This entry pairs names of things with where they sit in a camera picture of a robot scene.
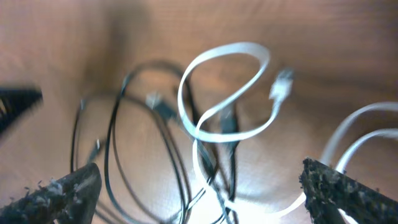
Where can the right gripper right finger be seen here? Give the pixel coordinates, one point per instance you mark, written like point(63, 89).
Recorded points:
point(327, 191)

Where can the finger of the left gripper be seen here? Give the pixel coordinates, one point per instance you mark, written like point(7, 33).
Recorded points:
point(15, 102)

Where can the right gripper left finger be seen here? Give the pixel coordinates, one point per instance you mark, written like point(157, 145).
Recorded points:
point(70, 199)

